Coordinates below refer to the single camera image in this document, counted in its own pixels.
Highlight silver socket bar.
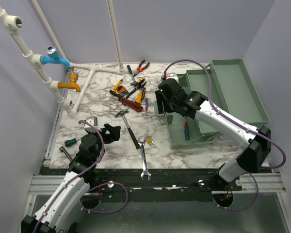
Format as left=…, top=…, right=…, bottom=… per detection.
left=59, top=146, right=73, bottom=161

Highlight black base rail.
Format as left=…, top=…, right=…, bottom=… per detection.
left=56, top=168, right=242, bottom=209

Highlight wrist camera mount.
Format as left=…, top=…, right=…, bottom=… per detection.
left=85, top=116, right=98, bottom=126
left=161, top=73, right=179, bottom=83

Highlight blue plastic tap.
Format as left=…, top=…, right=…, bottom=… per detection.
left=40, top=46, right=70, bottom=68

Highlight small red blue screwdriver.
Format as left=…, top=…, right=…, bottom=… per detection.
left=145, top=98, right=149, bottom=118

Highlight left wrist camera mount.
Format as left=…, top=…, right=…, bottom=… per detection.
left=85, top=116, right=98, bottom=126

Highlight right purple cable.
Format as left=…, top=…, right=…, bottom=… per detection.
left=162, top=59, right=287, bottom=212

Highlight yellow hex key set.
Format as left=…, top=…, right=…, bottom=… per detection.
left=144, top=136, right=155, bottom=147

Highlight silver open-end wrench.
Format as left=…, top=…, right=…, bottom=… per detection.
left=138, top=139, right=151, bottom=181

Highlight white pvc pipe assembly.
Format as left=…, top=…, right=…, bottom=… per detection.
left=0, top=0, right=125, bottom=118

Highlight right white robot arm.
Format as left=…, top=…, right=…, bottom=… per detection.
left=155, top=78, right=271, bottom=190

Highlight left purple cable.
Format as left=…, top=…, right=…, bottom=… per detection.
left=31, top=120, right=129, bottom=233

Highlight red black utility knife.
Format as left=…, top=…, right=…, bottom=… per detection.
left=119, top=98, right=143, bottom=112

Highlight orange plastic tap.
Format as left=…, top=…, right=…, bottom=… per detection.
left=57, top=73, right=81, bottom=93

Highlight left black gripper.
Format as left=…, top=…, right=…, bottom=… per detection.
left=87, top=123, right=120, bottom=162

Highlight yellow handle tool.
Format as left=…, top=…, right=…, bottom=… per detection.
left=135, top=88, right=146, bottom=104

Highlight purple cable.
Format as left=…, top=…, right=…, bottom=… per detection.
left=162, top=59, right=287, bottom=212
left=31, top=120, right=129, bottom=233

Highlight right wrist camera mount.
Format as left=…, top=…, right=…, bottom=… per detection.
left=161, top=73, right=179, bottom=83

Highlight orange black long-nose pliers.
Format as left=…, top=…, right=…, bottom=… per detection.
left=133, top=60, right=150, bottom=77

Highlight green handle screwdriver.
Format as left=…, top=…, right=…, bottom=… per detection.
left=64, top=138, right=81, bottom=148

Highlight claw hammer black handle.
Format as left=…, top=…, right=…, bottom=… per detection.
left=115, top=109, right=140, bottom=149

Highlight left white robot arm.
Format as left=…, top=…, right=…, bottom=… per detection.
left=20, top=121, right=121, bottom=233

